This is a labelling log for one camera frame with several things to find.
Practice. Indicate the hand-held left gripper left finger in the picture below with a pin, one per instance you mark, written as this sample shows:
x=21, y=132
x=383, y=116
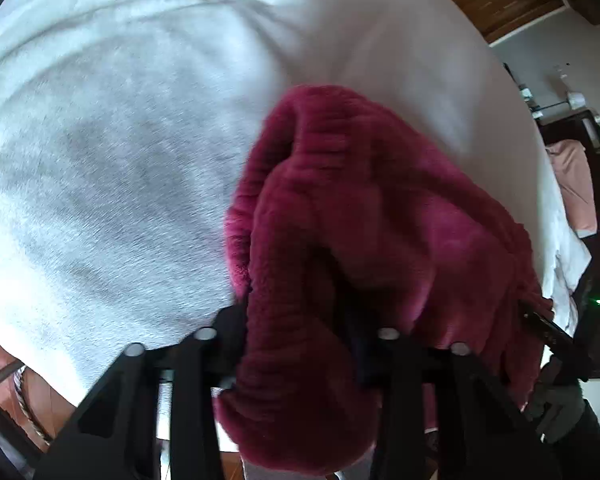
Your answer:
x=190, y=410

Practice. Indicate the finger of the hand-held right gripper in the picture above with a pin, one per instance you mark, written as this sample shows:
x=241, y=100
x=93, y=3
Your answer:
x=547, y=327

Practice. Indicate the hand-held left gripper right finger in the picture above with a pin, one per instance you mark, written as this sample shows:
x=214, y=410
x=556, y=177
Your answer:
x=405, y=410

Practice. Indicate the magenta fleece pants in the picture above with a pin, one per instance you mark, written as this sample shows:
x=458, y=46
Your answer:
x=355, y=210

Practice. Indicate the white duvet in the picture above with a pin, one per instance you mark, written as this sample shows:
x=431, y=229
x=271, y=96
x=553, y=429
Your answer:
x=572, y=265

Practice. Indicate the pink pillow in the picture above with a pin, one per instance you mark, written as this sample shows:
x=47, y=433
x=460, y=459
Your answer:
x=575, y=180

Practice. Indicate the white bed blanket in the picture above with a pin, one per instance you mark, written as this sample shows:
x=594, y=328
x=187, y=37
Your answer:
x=130, y=160

